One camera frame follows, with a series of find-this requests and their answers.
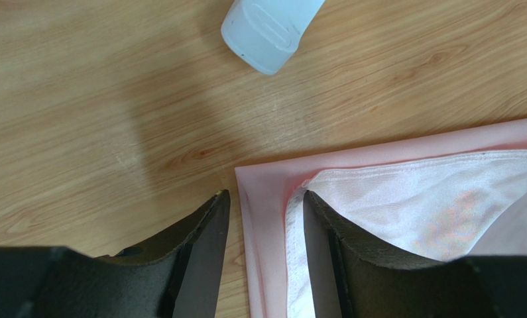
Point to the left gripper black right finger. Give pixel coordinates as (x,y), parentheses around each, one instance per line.
(353,273)

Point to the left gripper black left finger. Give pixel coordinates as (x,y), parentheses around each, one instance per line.
(174,273)

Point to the white clothes rack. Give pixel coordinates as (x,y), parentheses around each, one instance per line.
(266,33)

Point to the pink cloth napkin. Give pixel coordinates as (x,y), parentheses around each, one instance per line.
(442,197)

